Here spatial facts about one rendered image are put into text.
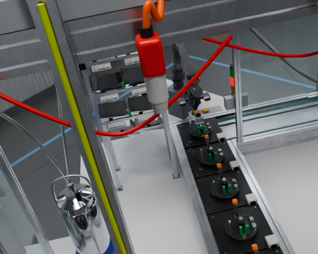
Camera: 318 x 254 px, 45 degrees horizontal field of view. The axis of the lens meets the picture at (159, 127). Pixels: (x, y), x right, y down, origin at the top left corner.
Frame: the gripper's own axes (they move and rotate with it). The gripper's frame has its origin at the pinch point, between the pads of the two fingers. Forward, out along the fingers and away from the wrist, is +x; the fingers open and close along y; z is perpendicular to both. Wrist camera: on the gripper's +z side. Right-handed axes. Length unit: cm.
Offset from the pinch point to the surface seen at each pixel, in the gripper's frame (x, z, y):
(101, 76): -44, -24, 46
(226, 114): 13.4, 3.5, -19.6
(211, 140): 11.6, -20.5, -3.6
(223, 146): 11.5, -27.7, -8.8
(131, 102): -26.4, -23.8, 34.9
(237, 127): 1.7, -26.3, -17.7
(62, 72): -95, -121, 44
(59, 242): 22, -59, 85
